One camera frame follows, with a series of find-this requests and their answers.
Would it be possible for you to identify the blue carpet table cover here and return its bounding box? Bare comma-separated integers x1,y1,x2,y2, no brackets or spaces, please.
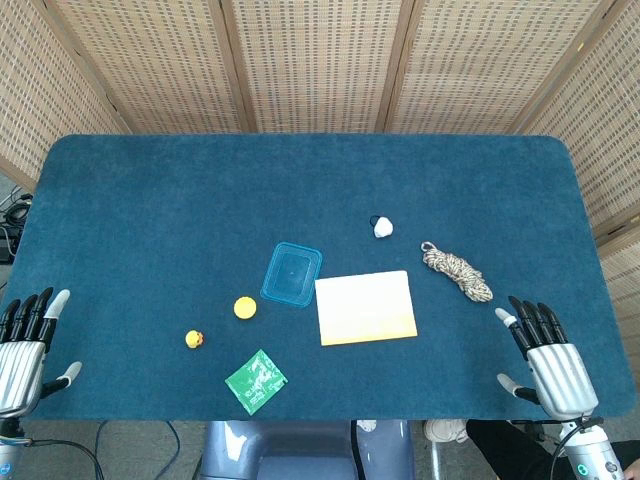
1,133,639,423

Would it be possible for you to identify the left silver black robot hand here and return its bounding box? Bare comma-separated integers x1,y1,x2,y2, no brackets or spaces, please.
0,287,84,419

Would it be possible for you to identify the woven bamboo screen panel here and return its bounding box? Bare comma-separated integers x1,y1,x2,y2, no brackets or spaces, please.
382,0,619,135
0,0,124,194
47,0,254,135
219,0,417,135
517,0,640,374

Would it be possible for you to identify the white yellow Lexicon notebook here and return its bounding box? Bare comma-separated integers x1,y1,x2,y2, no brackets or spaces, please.
314,270,419,347

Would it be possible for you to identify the black trouser leg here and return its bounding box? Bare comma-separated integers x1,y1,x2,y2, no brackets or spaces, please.
466,419,640,480

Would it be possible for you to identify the white pompom black hair tie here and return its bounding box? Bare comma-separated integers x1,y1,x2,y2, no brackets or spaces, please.
369,215,395,240

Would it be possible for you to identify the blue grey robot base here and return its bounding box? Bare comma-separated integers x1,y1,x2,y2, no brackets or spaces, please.
198,419,416,480

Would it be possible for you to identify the white sneaker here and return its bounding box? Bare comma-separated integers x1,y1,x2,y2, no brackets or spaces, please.
424,418,470,444

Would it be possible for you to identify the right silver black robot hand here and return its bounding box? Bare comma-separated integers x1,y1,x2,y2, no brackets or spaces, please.
494,294,600,421

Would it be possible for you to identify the green tea packet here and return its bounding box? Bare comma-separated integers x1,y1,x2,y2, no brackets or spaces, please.
224,348,289,416

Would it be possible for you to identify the black cable tangle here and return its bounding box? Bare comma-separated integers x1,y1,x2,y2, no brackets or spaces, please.
0,192,34,266

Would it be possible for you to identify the blue transparent plastic lid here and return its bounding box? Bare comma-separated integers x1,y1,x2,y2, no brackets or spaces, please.
260,241,324,309

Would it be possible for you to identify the braided beige brown rope bundle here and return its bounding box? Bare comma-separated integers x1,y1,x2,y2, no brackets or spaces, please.
420,241,495,304

